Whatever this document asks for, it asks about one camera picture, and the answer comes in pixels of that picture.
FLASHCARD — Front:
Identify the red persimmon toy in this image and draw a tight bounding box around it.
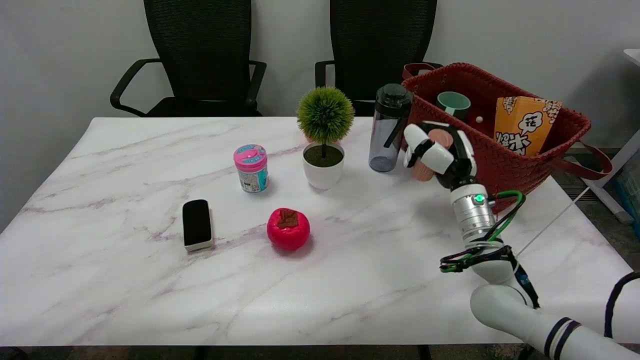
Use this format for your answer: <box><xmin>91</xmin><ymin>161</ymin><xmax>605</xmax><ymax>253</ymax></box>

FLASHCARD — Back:
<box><xmin>266</xmin><ymin>207</ymin><xmax>311</xmax><ymax>252</ymax></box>

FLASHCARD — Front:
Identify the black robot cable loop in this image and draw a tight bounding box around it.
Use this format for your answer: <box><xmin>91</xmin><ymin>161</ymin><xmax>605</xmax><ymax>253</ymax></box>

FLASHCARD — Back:
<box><xmin>603</xmin><ymin>271</ymin><xmax>640</xmax><ymax>339</ymax></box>

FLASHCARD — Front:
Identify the green mug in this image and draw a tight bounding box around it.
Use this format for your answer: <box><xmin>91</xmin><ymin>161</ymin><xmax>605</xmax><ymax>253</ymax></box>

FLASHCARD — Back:
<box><xmin>436</xmin><ymin>91</ymin><xmax>472</xmax><ymax>121</ymax></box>

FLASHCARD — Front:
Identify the brown woven storage basket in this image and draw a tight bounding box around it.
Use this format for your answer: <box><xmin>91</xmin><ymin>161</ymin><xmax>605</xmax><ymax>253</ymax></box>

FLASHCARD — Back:
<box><xmin>401</xmin><ymin>62</ymin><xmax>614</xmax><ymax>214</ymax></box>

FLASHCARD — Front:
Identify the black mesh office chair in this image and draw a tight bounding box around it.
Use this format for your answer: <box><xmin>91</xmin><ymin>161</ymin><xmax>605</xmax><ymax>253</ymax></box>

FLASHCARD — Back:
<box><xmin>110</xmin><ymin>0</ymin><xmax>267</xmax><ymax>118</ymax></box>
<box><xmin>314</xmin><ymin>0</ymin><xmax>444</xmax><ymax>118</ymax></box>

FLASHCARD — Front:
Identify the white table leg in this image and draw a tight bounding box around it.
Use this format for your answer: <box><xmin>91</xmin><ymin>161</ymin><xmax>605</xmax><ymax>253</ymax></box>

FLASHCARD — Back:
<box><xmin>583</xmin><ymin>128</ymin><xmax>640</xmax><ymax>224</ymax></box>

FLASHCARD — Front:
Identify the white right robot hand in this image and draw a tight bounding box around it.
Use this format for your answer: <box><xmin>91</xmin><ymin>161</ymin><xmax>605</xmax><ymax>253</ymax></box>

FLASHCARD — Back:
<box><xmin>403</xmin><ymin>121</ymin><xmax>478</xmax><ymax>189</ymax></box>

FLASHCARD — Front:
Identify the black whiteboard eraser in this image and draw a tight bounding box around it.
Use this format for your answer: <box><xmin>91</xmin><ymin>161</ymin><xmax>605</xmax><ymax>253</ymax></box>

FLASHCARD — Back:
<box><xmin>181</xmin><ymin>199</ymin><xmax>215</xmax><ymax>252</ymax></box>

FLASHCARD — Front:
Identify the grey water bottle black lid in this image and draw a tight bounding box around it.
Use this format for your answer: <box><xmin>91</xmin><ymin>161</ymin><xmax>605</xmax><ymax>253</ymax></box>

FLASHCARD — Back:
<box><xmin>368</xmin><ymin>83</ymin><xmax>414</xmax><ymax>173</ymax></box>

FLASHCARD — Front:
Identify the green artificial plant white pot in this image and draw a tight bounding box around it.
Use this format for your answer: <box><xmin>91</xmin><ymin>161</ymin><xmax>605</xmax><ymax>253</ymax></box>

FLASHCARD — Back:
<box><xmin>296</xmin><ymin>86</ymin><xmax>356</xmax><ymax>191</ymax></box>

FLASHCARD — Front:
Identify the orange popcorn box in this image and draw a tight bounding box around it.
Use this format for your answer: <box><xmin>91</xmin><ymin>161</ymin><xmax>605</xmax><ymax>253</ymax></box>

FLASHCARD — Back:
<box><xmin>493</xmin><ymin>96</ymin><xmax>563</xmax><ymax>158</ymax></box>

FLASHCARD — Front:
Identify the pink round object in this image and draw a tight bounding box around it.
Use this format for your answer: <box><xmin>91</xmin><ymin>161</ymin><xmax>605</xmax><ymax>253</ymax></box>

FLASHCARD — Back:
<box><xmin>412</xmin><ymin>128</ymin><xmax>455</xmax><ymax>182</ymax></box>

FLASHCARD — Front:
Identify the black green robot cable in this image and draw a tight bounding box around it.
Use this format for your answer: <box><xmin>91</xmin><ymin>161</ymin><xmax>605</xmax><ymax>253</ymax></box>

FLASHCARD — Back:
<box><xmin>439</xmin><ymin>190</ymin><xmax>541</xmax><ymax>309</ymax></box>

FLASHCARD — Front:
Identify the pink lid blue canister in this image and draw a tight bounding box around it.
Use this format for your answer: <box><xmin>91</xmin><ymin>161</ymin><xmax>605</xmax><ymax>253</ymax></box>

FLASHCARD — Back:
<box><xmin>233</xmin><ymin>144</ymin><xmax>270</xmax><ymax>194</ymax></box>

